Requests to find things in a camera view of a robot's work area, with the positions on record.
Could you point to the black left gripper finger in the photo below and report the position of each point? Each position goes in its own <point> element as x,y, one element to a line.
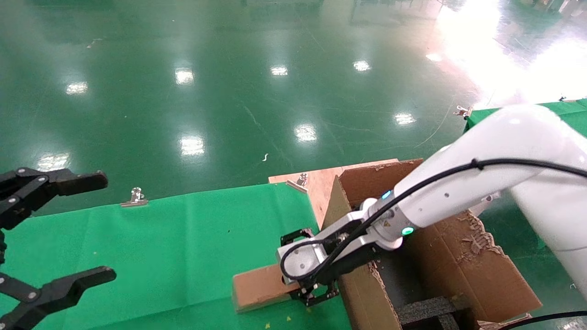
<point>69,286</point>
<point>69,182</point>

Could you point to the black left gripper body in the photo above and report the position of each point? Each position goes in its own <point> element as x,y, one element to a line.
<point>2,247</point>

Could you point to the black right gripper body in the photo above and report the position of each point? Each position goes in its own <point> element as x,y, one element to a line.
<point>353,264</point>

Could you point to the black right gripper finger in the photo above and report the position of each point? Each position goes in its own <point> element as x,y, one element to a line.
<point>298,234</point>
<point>316,295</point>

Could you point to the brown wooden block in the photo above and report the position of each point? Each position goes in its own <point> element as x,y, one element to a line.
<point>257,286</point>

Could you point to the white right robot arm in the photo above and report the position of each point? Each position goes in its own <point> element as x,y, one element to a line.
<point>504,146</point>

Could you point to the large open cardboard carton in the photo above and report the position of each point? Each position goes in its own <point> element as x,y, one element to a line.
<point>481,275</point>

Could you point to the plywood table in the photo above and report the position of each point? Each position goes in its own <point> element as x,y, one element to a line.
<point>321,183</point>

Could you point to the black foam insert block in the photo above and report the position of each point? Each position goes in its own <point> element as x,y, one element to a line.
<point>426,311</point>

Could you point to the green tablecloth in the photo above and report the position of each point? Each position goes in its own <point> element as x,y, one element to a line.
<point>573,110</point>
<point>183,252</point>

